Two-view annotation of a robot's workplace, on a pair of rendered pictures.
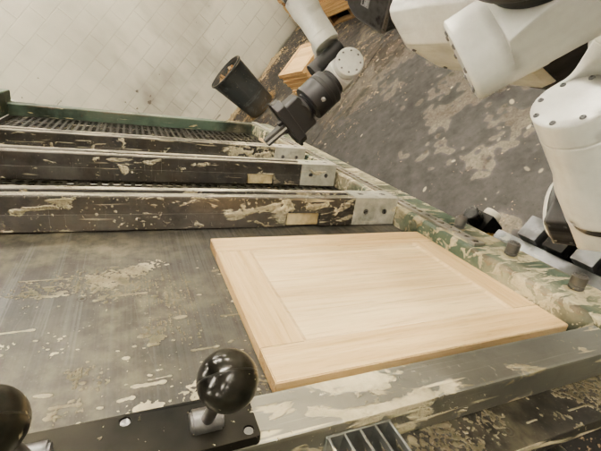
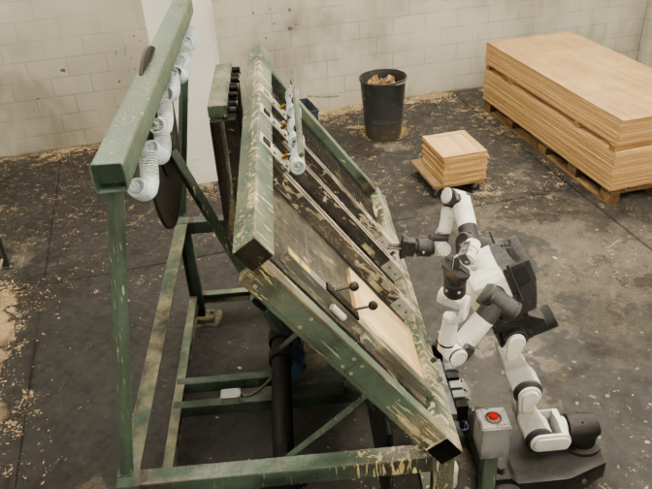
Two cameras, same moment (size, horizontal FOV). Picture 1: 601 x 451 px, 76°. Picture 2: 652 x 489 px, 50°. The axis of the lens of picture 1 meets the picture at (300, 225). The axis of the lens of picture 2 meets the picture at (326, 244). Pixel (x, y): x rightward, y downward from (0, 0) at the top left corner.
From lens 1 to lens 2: 248 cm
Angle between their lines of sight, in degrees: 5
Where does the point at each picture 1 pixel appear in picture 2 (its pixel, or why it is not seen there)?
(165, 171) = (337, 213)
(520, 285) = (424, 367)
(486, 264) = (421, 355)
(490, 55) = (440, 298)
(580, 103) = (450, 316)
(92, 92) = not seen: outside the picture
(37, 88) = not seen: outside the picture
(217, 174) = (353, 232)
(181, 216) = (343, 249)
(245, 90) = (383, 110)
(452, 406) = (385, 354)
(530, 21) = (446, 299)
